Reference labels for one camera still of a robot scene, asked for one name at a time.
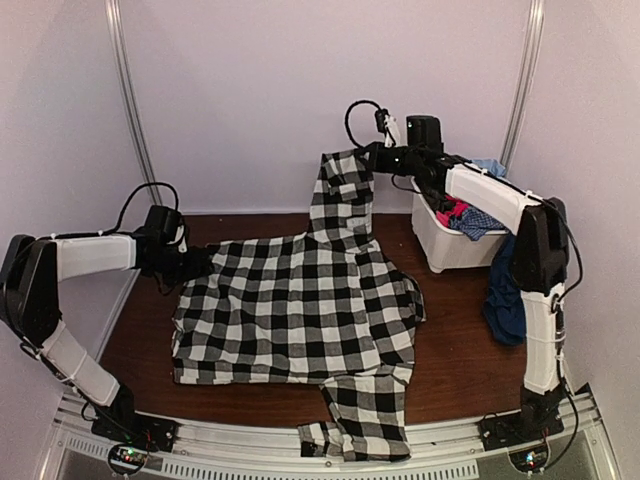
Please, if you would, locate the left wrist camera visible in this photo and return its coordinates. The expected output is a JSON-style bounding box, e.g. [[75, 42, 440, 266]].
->
[[171, 223, 189, 253]]

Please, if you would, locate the black cable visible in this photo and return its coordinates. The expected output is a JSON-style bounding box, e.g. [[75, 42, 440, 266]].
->
[[114, 182, 194, 236], [343, 100, 389, 149]]

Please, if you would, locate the red pink garment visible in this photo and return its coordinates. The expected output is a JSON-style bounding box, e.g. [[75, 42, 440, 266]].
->
[[435, 195, 469, 228]]

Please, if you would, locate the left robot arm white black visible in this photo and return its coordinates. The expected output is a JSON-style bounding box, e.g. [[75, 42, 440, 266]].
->
[[1, 205, 211, 444]]

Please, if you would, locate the left aluminium corner post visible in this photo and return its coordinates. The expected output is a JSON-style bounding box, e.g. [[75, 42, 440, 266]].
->
[[105, 0, 155, 182]]

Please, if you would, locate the navy blue garment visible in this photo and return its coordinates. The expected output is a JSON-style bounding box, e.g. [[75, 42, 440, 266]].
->
[[482, 235, 526, 346]]

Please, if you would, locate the aluminium corner post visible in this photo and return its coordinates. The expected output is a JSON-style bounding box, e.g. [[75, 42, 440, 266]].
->
[[500, 0, 545, 169], [105, 0, 155, 182]]

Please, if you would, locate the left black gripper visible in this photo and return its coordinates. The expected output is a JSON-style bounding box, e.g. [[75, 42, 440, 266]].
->
[[149, 246, 215, 289]]

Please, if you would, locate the aluminium front rail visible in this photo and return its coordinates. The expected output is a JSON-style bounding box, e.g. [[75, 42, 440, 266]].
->
[[36, 393, 620, 479]]

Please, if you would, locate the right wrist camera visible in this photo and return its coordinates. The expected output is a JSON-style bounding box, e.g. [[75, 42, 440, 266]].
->
[[374, 108, 401, 147]]

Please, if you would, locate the dark grey garment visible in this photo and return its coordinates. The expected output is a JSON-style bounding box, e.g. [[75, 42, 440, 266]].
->
[[420, 186, 455, 213]]

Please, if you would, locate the right aluminium corner post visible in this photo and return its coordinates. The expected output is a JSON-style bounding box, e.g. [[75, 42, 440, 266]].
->
[[500, 0, 545, 169]]

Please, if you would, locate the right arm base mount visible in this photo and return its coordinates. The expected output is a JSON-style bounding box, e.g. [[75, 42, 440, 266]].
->
[[477, 387, 564, 474]]

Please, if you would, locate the right black cable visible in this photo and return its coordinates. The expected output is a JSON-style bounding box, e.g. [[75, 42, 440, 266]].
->
[[343, 100, 389, 149]]

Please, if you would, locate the black white plaid shirt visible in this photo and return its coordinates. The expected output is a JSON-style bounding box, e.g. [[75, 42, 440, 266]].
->
[[172, 150, 426, 462]]

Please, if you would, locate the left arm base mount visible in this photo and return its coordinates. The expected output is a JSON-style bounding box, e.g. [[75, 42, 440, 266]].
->
[[85, 385, 179, 479]]

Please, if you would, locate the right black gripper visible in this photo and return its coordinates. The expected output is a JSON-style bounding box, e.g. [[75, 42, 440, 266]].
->
[[354, 143, 423, 177]]

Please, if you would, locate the blue patterned garment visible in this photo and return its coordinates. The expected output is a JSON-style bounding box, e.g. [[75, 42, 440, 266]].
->
[[448, 200, 506, 241]]

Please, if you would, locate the white plastic laundry bin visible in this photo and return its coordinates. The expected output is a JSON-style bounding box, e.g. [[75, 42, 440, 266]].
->
[[411, 193, 509, 274]]

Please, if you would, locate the light blue garment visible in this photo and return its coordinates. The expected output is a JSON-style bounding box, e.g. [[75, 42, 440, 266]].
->
[[471, 159, 506, 179]]

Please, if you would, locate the left black cable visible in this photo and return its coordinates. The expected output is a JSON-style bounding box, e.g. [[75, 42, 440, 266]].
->
[[114, 182, 194, 236]]

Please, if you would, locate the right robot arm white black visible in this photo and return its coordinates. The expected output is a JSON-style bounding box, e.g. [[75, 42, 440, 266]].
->
[[366, 108, 578, 450]]

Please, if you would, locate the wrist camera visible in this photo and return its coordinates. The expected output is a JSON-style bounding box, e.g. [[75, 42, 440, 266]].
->
[[171, 223, 189, 253], [374, 108, 401, 147]]

